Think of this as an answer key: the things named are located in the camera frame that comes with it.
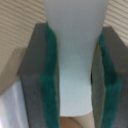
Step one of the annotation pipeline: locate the light blue milk carton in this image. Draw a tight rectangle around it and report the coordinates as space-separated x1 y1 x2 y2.
43 0 108 117

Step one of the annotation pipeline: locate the woven beige placemat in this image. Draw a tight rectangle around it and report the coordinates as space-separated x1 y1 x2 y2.
0 0 128 95

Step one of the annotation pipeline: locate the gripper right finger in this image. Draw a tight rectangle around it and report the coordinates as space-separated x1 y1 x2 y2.
92 27 128 128

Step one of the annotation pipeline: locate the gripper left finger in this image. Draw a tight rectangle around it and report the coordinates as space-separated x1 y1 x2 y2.
0 22 62 128

